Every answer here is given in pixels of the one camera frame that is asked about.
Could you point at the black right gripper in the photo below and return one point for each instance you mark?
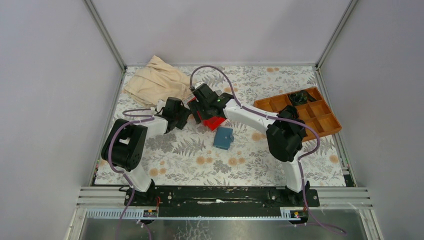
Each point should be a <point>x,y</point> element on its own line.
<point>194,106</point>

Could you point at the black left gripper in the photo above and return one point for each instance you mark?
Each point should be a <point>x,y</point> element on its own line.
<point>184,113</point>

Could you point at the red plastic bin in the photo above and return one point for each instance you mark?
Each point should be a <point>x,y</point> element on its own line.
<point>211,123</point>

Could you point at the blue card holder wallet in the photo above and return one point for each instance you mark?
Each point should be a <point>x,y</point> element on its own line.
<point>223,138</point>

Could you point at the wooden compartment tray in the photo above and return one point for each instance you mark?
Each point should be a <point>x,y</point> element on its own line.
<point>311,108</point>

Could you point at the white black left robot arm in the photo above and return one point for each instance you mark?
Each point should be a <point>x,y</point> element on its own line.
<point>124,146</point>

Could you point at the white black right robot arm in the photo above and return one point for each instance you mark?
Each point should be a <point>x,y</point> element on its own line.
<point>284,132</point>

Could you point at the beige crumpled cloth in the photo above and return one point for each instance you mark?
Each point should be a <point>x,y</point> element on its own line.
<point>156,81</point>

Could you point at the floral patterned table mat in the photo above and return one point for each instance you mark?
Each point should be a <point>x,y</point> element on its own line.
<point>187,156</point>

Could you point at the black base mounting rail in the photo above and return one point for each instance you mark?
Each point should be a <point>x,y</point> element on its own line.
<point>221,201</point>

